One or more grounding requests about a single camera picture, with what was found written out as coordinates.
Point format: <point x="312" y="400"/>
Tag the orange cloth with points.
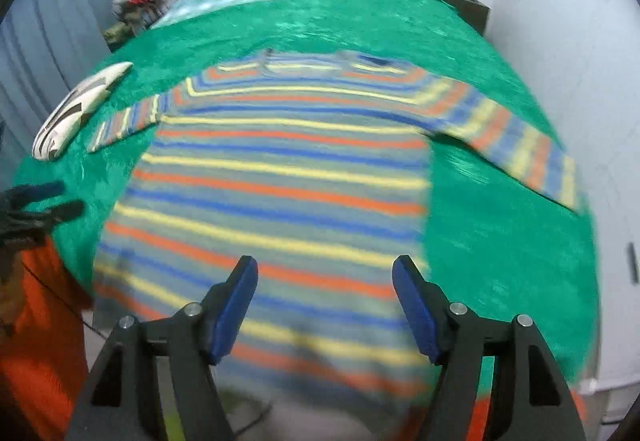
<point x="35" y="346"/>

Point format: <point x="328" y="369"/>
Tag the pile of clothes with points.
<point x="135" y="6"/>

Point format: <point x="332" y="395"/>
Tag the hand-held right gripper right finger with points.
<point x="417" y="316"/>

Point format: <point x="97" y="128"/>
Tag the striped knitted sweater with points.
<point x="280" y="201"/>

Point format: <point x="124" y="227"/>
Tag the grey curtain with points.
<point x="45" y="21"/>

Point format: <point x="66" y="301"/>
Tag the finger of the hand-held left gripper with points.
<point x="55" y="213"/>
<point x="35" y="192"/>

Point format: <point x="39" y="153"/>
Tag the beige patterned cushion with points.
<point x="75" y="108"/>

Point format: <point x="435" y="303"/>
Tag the dark bedside box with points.
<point x="470" y="11"/>

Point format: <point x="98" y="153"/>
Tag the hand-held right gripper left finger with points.
<point x="235" y="311"/>

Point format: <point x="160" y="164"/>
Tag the green floral blanket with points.
<point x="490" y="241"/>

